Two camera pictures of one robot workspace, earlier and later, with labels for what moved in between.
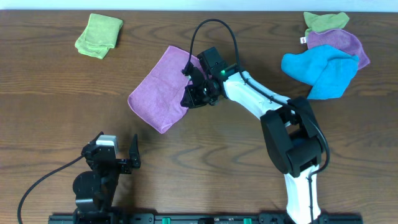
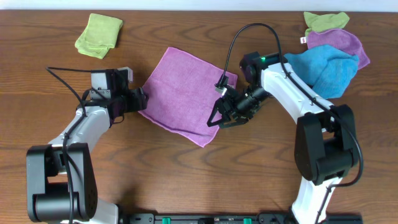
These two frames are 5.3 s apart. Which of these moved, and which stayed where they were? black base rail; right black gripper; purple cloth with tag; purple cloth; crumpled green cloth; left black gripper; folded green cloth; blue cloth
Moved: right black gripper; left black gripper; purple cloth
Stayed: crumpled green cloth; black base rail; folded green cloth; purple cloth with tag; blue cloth
